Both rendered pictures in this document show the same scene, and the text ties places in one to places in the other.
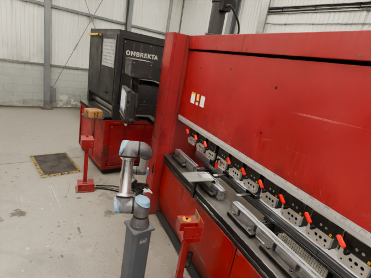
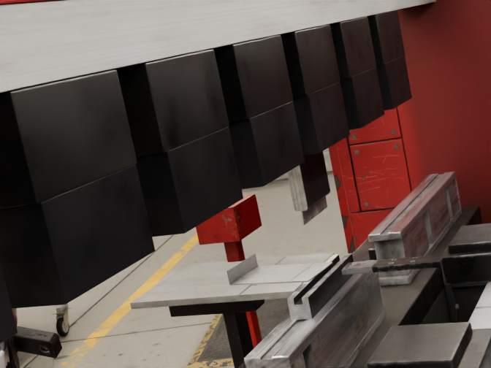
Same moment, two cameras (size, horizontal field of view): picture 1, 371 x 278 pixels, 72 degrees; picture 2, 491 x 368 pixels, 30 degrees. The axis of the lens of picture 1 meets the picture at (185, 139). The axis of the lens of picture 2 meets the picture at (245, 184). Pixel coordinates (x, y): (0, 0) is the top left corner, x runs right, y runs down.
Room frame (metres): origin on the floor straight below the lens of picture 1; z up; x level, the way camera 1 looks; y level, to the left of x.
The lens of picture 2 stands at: (1.47, -1.28, 1.34)
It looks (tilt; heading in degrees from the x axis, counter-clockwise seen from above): 9 degrees down; 54
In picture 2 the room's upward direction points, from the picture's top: 12 degrees counter-clockwise
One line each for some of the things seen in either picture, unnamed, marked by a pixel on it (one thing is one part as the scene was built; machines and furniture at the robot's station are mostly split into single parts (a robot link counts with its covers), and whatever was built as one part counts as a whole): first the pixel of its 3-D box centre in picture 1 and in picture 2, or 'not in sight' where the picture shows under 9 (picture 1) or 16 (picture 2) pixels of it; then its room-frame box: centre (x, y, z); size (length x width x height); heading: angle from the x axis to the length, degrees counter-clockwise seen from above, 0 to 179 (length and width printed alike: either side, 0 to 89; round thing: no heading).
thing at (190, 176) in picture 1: (197, 176); (234, 280); (2.23, -0.17, 1.00); 0.26 x 0.18 x 0.01; 118
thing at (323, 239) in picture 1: (324, 228); not in sight; (1.26, -0.86, 1.26); 0.15 x 0.09 x 0.17; 28
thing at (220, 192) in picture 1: (211, 185); (324, 334); (2.25, -0.33, 0.92); 0.39 x 0.06 x 0.10; 28
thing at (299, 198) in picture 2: (212, 163); (309, 183); (2.30, -0.30, 1.13); 0.10 x 0.02 x 0.10; 28
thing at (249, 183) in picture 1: (254, 178); (50, 185); (1.79, -0.57, 1.26); 0.15 x 0.09 x 0.17; 28
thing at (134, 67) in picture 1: (134, 94); not in sight; (3.17, 0.72, 1.53); 0.51 x 0.25 x 0.85; 24
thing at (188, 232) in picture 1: (189, 225); not in sight; (1.79, -0.15, 0.75); 0.20 x 0.16 x 0.18; 20
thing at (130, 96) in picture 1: (127, 102); not in sight; (3.09, 0.78, 1.42); 0.45 x 0.12 x 0.36; 24
